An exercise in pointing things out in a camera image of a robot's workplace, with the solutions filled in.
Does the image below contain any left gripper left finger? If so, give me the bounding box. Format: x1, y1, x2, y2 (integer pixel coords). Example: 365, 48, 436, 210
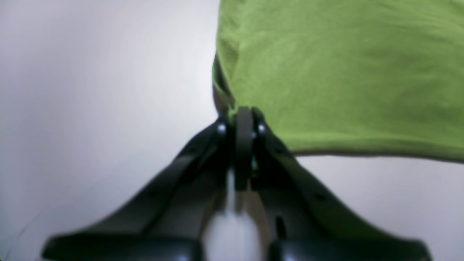
42, 117, 231, 261

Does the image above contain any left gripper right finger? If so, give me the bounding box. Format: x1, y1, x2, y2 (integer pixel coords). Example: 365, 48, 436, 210
236, 107, 431, 261

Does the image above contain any green T-shirt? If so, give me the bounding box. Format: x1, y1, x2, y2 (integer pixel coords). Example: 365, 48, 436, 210
213, 0, 464, 162

